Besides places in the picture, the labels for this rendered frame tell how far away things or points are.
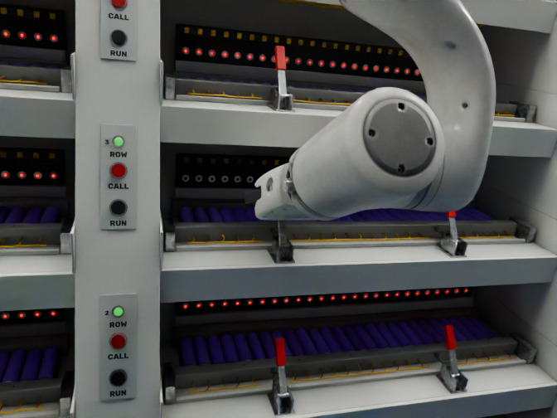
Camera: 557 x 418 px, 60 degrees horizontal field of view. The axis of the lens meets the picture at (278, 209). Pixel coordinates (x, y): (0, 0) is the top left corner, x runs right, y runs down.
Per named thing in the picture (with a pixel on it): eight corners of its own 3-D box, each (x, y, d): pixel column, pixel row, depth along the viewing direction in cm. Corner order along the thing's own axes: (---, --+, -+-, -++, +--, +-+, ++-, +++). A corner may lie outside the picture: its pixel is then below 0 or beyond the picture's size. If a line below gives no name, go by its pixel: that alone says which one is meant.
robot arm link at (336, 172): (378, 141, 50) (293, 129, 48) (459, 93, 38) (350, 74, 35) (377, 221, 49) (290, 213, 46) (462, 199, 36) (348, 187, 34)
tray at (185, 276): (551, 282, 77) (570, 226, 73) (158, 303, 59) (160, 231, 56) (472, 231, 95) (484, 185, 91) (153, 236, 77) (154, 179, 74)
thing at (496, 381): (552, 407, 76) (579, 333, 72) (158, 464, 59) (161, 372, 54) (472, 332, 95) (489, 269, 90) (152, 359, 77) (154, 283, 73)
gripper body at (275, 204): (278, 216, 48) (252, 228, 59) (370, 216, 51) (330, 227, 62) (275, 143, 49) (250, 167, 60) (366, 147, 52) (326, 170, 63)
